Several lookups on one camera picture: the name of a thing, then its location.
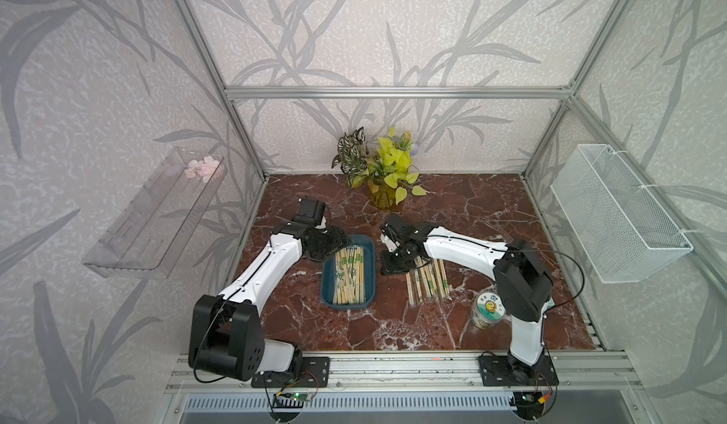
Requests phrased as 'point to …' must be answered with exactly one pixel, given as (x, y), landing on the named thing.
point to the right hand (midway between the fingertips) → (382, 270)
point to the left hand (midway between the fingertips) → (345, 245)
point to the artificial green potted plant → (385, 170)
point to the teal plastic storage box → (367, 242)
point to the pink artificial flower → (209, 168)
